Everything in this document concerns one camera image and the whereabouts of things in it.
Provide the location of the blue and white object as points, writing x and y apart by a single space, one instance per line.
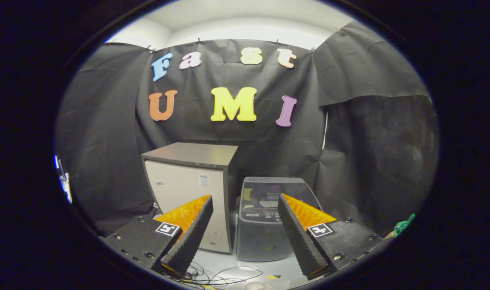
64 185

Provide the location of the dark grey washing machine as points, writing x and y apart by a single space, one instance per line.
261 241

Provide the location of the green cloth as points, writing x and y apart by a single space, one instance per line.
404 225

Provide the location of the grey cabinet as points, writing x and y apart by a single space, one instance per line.
180 189

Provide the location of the yellow tape piece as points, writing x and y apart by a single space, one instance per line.
273 276

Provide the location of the black backdrop cloth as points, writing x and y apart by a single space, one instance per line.
196 129

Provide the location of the brown cardboard piece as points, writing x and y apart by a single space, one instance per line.
389 234

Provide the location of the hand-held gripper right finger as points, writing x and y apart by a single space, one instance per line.
299 237

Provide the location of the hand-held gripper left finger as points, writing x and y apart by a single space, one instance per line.
192 235

